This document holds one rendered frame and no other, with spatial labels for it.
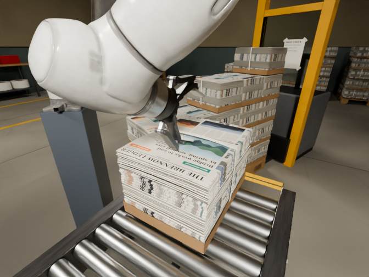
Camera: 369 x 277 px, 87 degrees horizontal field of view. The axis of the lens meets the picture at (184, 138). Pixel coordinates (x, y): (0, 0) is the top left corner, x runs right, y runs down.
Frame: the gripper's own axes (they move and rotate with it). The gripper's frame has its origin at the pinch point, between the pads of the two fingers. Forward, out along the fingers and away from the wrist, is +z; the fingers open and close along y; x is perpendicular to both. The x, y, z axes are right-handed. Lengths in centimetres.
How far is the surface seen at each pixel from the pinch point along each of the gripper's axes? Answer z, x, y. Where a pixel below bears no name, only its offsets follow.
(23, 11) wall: 193, -703, -222
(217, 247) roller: 1.5, 15.7, 33.2
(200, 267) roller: -4.7, 14.2, 36.7
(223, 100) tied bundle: 89, -24, -26
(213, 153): -1.3, 9.3, 8.7
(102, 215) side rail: -6.7, -20.2, 37.2
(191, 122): 13.4, -6.9, 0.8
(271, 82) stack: 139, -1, -59
